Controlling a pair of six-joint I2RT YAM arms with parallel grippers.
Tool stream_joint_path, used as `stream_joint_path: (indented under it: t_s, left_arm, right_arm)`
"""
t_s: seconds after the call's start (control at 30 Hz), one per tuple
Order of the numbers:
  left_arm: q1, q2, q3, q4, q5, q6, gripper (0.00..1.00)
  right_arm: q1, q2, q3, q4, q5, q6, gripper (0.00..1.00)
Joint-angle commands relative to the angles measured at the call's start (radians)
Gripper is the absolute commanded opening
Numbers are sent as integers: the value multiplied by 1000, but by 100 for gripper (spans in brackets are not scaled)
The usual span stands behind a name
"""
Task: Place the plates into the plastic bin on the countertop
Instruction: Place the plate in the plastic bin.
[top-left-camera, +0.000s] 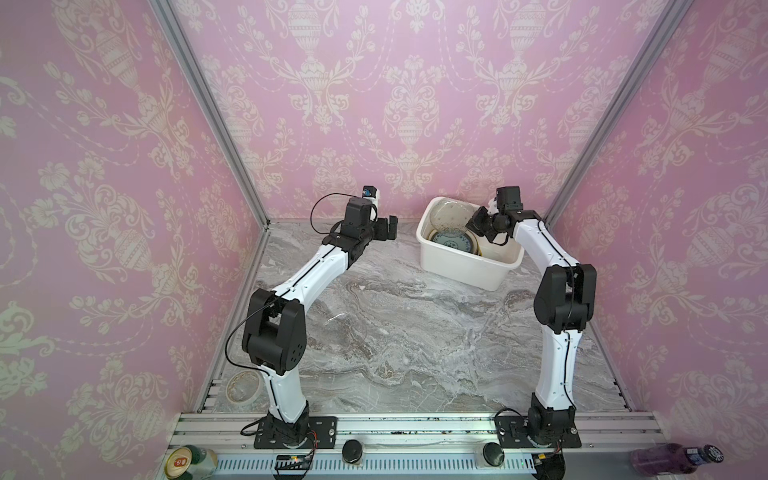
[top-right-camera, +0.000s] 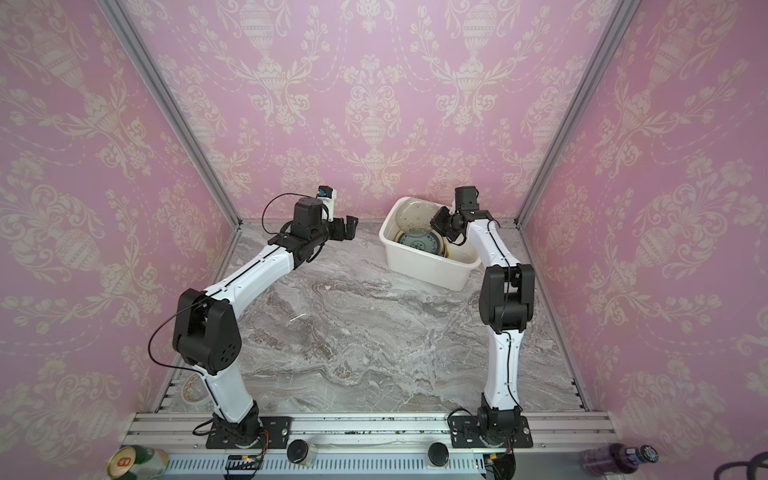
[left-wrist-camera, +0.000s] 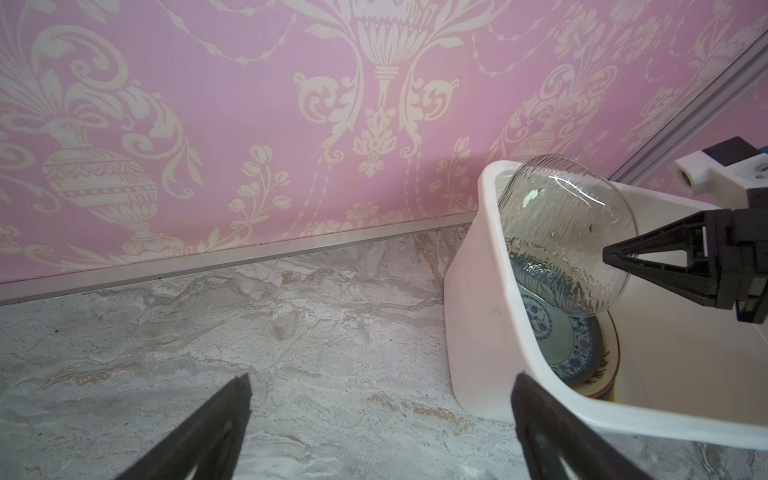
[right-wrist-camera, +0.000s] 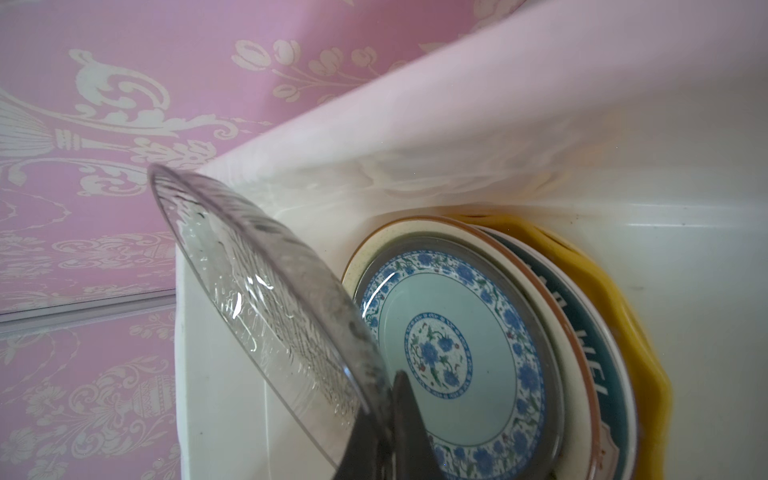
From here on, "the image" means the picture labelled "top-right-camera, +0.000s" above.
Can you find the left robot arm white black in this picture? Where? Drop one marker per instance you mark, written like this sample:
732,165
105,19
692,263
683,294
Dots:
207,333

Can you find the green can with red logo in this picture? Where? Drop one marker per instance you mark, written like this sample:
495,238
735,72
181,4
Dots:
137,463

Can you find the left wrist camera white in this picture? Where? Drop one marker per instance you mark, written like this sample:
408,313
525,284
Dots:
312,212

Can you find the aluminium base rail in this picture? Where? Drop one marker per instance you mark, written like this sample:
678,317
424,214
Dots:
549,445

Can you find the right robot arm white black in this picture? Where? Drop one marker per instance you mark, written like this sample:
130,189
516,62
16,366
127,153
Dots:
506,307

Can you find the roll of tape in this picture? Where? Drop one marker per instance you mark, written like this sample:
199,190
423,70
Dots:
193,390

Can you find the small blue patterned plate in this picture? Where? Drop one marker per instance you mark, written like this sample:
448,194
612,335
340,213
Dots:
425,241

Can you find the white plastic bin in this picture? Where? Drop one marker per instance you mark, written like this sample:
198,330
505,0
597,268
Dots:
451,272

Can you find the black knob left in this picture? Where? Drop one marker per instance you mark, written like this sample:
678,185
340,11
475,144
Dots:
298,452

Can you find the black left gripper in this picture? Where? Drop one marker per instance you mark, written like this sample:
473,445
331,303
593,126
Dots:
350,228

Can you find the black knob right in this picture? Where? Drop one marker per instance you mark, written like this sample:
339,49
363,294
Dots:
437,455

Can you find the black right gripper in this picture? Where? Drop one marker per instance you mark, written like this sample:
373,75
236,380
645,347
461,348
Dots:
440,224

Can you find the purple drink bottle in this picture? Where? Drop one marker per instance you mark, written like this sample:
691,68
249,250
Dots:
617,458

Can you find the black knob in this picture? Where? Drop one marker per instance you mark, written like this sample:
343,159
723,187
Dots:
437,455
298,452

